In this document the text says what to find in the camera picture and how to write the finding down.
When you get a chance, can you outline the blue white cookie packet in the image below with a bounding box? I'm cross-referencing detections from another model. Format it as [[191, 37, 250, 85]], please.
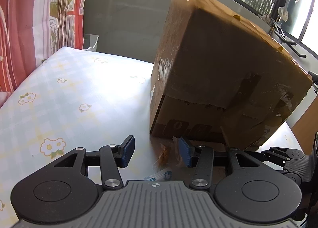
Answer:
[[144, 169, 173, 181]]

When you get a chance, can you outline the small orange snack packet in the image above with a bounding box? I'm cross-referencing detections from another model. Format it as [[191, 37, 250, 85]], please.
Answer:
[[150, 136, 184, 169]]

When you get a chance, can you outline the brown cardboard box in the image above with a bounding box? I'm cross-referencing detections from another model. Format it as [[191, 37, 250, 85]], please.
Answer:
[[150, 0, 313, 150]]

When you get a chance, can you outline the white trash bin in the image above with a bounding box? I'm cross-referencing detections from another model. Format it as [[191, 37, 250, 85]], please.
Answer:
[[83, 34, 99, 52]]

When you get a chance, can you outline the black exercise bike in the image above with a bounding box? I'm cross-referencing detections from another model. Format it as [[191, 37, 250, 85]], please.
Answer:
[[270, 6, 318, 92]]

